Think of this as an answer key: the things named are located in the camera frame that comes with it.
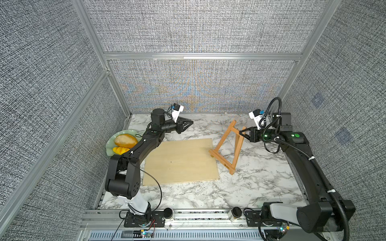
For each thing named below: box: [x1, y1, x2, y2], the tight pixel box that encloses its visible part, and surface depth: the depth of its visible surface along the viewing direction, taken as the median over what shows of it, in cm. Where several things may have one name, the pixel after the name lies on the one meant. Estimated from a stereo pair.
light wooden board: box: [142, 138, 220, 187], surface depth 94 cm
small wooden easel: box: [208, 119, 247, 176], surface depth 80 cm
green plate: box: [105, 129, 143, 157], surface depth 99 cm
